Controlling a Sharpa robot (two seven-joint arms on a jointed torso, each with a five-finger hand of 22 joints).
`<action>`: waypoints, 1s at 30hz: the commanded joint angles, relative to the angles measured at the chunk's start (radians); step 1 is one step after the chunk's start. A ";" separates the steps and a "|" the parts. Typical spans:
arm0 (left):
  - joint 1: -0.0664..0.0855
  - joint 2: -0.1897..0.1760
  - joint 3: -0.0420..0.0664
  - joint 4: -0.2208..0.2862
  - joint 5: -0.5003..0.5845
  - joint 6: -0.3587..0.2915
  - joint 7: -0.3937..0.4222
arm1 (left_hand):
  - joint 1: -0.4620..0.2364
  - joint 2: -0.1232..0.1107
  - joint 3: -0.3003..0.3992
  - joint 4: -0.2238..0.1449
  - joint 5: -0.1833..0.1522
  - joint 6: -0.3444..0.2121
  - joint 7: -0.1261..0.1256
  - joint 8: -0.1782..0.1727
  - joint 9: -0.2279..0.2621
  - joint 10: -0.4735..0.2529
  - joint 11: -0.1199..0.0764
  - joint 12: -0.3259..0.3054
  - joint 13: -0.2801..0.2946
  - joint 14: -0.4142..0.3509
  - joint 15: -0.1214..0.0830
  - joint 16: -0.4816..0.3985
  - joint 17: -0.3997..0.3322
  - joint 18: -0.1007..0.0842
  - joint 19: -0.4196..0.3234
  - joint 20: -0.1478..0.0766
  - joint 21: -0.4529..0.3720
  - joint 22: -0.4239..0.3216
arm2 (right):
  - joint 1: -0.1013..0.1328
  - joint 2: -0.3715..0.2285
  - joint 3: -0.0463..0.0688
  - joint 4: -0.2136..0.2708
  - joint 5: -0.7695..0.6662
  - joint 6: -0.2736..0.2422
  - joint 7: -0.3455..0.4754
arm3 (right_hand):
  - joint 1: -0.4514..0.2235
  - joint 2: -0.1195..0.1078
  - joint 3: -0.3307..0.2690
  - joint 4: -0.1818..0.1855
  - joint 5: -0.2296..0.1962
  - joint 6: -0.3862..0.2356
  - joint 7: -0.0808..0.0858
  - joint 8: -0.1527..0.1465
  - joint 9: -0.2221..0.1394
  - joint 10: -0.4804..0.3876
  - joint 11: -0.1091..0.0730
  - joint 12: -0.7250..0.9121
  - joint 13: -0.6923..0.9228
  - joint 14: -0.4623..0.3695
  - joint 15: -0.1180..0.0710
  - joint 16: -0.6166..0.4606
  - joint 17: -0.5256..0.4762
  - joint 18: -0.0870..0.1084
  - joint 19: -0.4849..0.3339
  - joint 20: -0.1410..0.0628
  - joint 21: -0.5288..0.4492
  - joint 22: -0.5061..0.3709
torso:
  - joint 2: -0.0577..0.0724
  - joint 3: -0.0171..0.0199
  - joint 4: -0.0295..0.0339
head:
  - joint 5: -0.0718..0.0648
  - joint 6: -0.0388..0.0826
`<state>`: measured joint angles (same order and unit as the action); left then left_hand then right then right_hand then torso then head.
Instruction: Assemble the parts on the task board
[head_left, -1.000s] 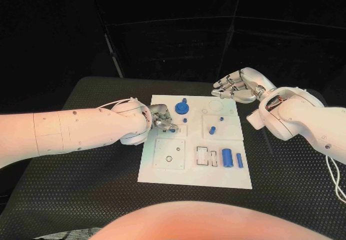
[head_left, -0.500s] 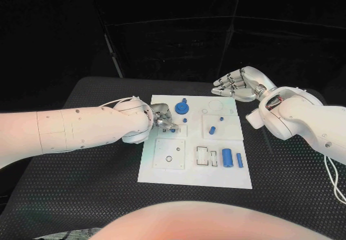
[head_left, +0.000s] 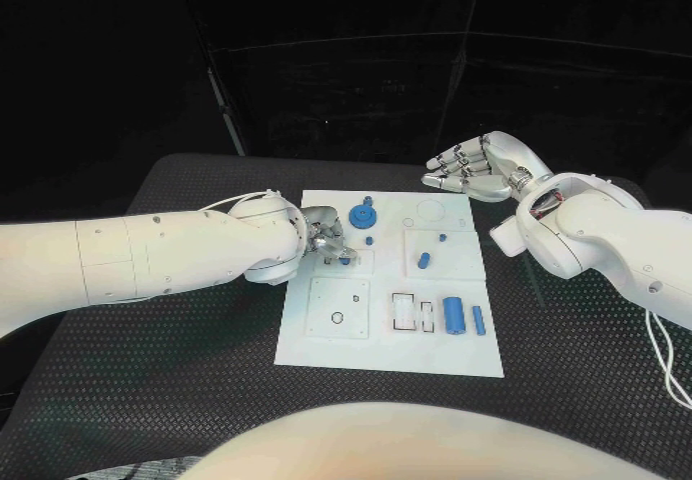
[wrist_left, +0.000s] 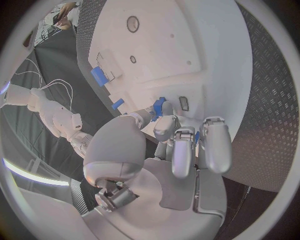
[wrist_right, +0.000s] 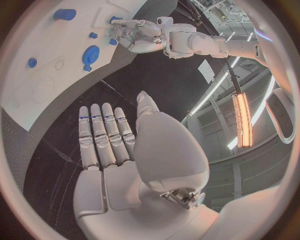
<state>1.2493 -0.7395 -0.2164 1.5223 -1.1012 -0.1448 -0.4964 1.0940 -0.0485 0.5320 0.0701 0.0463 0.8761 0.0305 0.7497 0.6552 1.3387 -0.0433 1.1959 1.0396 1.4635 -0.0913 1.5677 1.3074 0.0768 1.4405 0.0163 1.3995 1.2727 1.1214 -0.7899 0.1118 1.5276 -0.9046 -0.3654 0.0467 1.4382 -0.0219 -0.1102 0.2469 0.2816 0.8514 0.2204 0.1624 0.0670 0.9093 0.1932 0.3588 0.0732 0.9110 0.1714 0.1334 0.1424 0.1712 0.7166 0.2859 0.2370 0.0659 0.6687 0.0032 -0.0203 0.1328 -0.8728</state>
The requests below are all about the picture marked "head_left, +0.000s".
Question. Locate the blue gear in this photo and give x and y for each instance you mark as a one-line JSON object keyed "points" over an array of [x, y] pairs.
{"points": [[363, 216]]}

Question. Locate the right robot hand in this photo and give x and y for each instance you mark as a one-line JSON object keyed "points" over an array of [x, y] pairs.
{"points": [[486, 165]]}

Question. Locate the blue short cylinder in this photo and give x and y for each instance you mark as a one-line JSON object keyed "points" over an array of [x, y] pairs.
{"points": [[424, 260]]}

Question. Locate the thick blue long cylinder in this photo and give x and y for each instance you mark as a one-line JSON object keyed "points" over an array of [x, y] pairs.
{"points": [[454, 315]]}

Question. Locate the thin blue long cylinder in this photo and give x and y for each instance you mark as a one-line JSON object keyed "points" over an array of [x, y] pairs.
{"points": [[479, 320]]}

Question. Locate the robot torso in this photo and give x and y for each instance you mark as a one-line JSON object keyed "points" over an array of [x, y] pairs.
{"points": [[421, 442]]}

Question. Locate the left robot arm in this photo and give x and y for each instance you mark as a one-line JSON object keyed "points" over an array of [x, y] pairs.
{"points": [[162, 255]]}

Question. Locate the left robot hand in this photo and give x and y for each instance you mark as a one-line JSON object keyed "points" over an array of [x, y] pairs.
{"points": [[325, 236]]}

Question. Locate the white task board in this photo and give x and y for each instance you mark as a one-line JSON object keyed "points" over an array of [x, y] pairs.
{"points": [[389, 318]]}

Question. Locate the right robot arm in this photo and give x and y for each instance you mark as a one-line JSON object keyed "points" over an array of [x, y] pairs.
{"points": [[606, 240]]}

